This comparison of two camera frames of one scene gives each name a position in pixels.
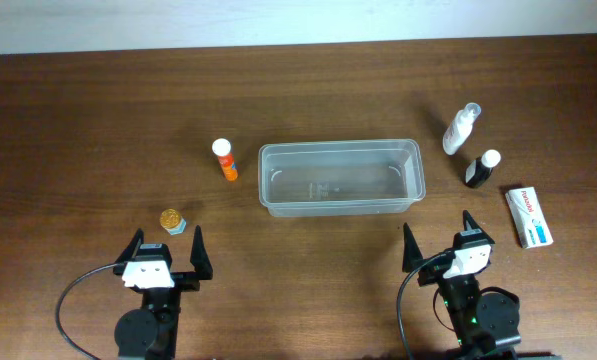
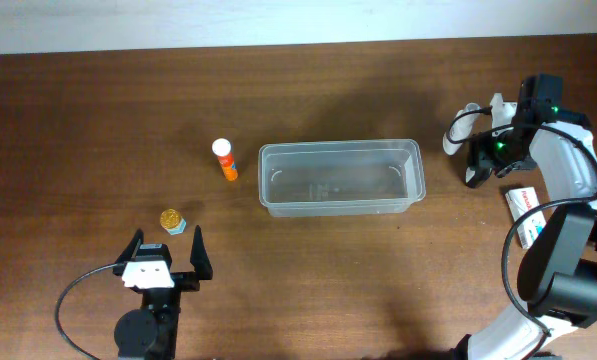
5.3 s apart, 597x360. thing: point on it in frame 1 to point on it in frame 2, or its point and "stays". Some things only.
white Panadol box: (529, 217) stays
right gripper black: (411, 254) to (479, 155)
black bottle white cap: (481, 168) stays
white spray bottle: (459, 128) stays
